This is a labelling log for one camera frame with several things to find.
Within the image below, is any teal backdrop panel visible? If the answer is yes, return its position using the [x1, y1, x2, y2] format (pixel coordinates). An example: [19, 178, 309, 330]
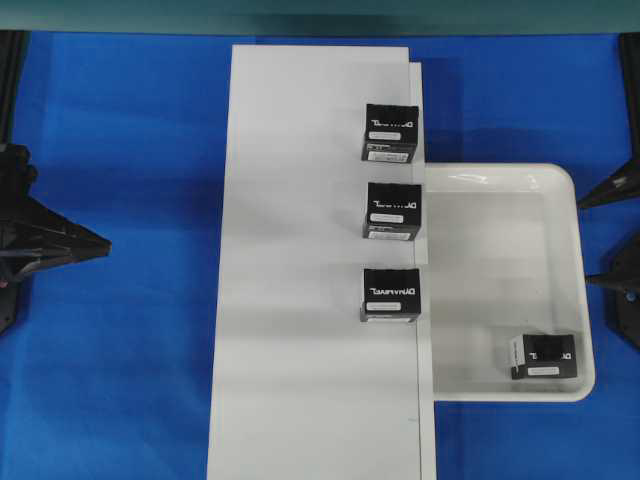
[1, 0, 639, 36]

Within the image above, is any white plastic tray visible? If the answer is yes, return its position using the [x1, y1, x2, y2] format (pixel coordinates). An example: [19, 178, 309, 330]
[423, 163, 596, 403]

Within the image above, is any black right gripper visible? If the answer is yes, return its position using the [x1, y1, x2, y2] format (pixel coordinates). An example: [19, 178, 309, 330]
[577, 169, 639, 343]

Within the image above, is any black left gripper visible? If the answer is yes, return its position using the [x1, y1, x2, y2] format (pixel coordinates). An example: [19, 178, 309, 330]
[1, 143, 111, 333]

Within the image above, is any black white box in tray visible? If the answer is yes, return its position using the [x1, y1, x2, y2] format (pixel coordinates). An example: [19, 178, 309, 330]
[509, 334, 578, 380]

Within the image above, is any blue table cloth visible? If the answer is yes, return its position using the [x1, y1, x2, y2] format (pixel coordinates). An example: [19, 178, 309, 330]
[1, 32, 631, 479]

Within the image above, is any black white box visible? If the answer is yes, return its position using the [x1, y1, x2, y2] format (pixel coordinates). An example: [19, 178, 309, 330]
[361, 268, 422, 324]
[509, 334, 578, 380]
[363, 182, 422, 241]
[361, 104, 420, 164]

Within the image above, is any white base board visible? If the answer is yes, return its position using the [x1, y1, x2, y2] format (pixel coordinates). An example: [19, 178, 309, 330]
[207, 45, 437, 479]

